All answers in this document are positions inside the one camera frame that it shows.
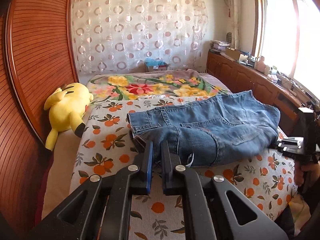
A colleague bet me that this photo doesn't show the orange print bed sheet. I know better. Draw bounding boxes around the orange print bed sheet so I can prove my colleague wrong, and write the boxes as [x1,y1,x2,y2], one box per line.
[69,96,298,240]

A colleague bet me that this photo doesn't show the window with wooden frame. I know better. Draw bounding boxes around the window with wooden frame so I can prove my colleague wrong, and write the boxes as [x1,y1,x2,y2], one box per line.
[254,0,319,96]

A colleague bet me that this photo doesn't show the wooden slatted wardrobe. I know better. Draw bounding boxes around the wooden slatted wardrobe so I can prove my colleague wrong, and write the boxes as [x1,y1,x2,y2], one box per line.
[1,0,78,238]

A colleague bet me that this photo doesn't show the cardboard box on cabinet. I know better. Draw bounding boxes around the cardboard box on cabinet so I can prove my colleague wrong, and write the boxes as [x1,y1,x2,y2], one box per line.
[225,47,248,61]

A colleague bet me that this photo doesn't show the blue denim jeans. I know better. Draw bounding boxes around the blue denim jeans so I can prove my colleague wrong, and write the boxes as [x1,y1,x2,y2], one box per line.
[127,90,280,167]

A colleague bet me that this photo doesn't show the circle pattern sheer curtain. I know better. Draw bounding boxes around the circle pattern sheer curtain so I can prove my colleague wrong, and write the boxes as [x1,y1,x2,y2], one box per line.
[72,0,208,75]

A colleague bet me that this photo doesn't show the box with teal cloth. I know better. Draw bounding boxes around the box with teal cloth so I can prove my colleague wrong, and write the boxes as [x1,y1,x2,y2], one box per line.
[144,58,169,72]

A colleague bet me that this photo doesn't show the beige window curtain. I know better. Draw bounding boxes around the beige window curtain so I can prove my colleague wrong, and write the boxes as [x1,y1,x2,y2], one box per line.
[228,0,241,49]

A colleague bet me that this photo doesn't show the pink bottle on cabinet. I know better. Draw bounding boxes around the pink bottle on cabinet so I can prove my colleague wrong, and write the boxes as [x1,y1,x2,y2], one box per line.
[254,56,265,73]

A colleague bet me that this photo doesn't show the floral pink blanket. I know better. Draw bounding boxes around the floral pink blanket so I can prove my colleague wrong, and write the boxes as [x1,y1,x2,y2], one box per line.
[87,69,231,102]

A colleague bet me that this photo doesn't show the person right hand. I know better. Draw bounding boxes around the person right hand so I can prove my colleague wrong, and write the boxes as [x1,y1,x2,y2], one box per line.
[293,159,320,188]

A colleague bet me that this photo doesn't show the yellow Pikachu plush toy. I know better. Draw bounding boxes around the yellow Pikachu plush toy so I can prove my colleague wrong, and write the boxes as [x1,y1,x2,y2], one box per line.
[44,83,94,151]

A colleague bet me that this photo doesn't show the long wooden sideboard cabinet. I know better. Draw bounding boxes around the long wooden sideboard cabinet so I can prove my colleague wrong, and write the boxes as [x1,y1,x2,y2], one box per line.
[207,51,303,137]

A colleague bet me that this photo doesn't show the stack of books papers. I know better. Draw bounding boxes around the stack of books papers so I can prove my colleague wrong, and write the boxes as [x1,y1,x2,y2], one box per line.
[210,40,231,54]

